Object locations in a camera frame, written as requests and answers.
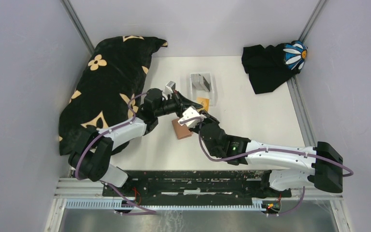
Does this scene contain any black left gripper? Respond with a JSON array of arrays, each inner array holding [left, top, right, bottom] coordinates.
[[155, 90, 202, 119]]

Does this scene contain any orange credit card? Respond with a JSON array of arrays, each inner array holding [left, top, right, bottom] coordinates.
[[196, 97, 210, 112]]

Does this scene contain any tan leather card holder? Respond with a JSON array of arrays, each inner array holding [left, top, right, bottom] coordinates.
[[171, 119, 192, 140]]

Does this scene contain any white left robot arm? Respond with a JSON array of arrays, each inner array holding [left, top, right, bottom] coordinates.
[[69, 88, 203, 197]]

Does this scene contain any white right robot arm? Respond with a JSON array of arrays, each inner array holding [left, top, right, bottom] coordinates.
[[184, 116, 352, 197]]

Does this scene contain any clear acrylic card tray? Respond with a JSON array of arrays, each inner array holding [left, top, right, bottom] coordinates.
[[187, 72, 217, 106]]

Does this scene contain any stack of grey cards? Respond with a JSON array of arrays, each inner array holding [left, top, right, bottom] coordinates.
[[190, 73, 211, 92]]

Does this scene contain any black floral pillow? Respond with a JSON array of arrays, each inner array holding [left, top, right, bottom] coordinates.
[[58, 35, 168, 156]]

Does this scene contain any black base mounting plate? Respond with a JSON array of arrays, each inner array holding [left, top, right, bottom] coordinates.
[[119, 170, 292, 206]]

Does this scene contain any black cloth with daisy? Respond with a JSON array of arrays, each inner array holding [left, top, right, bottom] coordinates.
[[242, 41, 308, 94]]

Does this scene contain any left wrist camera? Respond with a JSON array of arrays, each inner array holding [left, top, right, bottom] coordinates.
[[164, 81, 176, 95]]

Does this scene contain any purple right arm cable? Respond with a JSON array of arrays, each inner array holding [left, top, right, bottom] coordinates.
[[179, 116, 355, 217]]

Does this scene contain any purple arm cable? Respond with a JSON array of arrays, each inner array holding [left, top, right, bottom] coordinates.
[[75, 93, 157, 216], [179, 116, 355, 217]]

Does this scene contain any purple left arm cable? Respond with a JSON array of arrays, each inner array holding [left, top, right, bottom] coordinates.
[[75, 93, 157, 216]]

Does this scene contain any aluminium rail frame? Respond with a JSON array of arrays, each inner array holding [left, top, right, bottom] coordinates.
[[44, 166, 352, 232]]

